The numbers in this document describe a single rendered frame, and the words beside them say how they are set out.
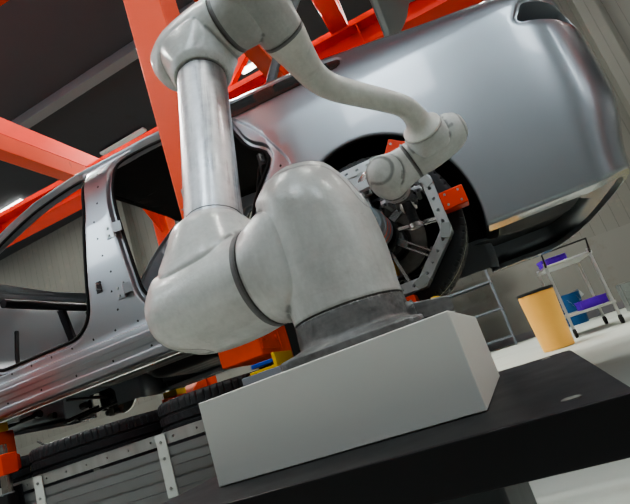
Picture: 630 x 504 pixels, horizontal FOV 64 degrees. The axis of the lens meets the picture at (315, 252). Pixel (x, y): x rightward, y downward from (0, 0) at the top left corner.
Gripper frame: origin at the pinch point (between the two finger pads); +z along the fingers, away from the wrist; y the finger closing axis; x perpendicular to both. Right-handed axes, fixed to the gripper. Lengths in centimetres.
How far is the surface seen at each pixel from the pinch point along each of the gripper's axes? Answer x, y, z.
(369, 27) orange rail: 235, 8, 246
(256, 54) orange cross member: 177, -67, 127
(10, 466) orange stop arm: -37, -181, -7
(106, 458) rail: -46, -138, -4
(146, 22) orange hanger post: 109, -68, -12
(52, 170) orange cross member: 178, -258, 130
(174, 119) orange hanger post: 63, -68, -12
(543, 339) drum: -71, 44, 367
